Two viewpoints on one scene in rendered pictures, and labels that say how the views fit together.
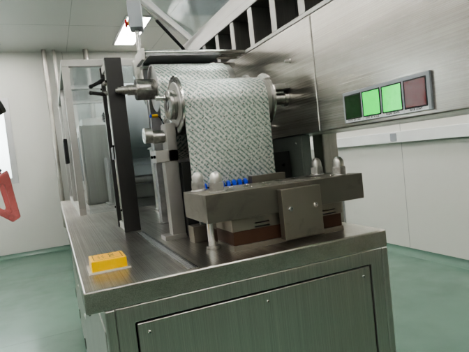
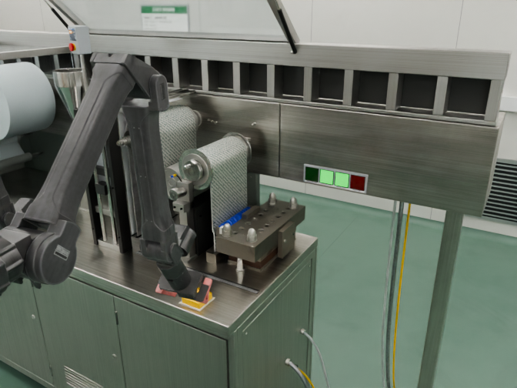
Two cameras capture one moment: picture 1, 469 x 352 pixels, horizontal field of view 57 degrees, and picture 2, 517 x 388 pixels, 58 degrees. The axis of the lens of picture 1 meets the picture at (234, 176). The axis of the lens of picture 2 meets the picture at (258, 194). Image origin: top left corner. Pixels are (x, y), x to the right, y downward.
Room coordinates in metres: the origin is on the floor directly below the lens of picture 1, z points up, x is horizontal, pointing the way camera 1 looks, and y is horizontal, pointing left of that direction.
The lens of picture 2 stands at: (-0.25, 0.88, 1.79)
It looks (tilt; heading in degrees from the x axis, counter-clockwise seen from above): 22 degrees down; 323
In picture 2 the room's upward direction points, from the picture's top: straight up
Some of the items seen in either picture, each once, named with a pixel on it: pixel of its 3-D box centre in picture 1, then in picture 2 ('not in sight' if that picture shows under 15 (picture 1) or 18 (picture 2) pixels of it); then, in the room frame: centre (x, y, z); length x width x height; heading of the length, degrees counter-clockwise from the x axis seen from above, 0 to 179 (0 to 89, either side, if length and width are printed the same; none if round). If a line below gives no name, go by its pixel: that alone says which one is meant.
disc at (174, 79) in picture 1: (175, 105); (195, 169); (1.12, 0.13, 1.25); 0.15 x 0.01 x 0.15; 23
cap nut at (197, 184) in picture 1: (197, 181); (227, 229); (1.00, 0.09, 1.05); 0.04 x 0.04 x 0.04
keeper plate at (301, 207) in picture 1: (301, 211); (287, 239); (0.94, -0.14, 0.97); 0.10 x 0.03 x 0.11; 113
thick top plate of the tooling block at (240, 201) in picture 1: (273, 194); (263, 227); (1.02, -0.09, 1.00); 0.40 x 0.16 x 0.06; 113
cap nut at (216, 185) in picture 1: (216, 181); (251, 234); (0.92, 0.04, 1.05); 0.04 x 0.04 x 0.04
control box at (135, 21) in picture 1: (132, 16); (78, 39); (1.65, 0.32, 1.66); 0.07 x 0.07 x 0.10; 7
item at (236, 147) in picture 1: (232, 151); (230, 197); (1.11, 0.00, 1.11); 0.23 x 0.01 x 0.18; 113
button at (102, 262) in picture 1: (107, 261); (197, 297); (0.89, 0.28, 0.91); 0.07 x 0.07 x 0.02; 23
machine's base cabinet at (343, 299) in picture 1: (154, 305); (65, 285); (2.01, 0.44, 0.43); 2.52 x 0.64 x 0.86; 23
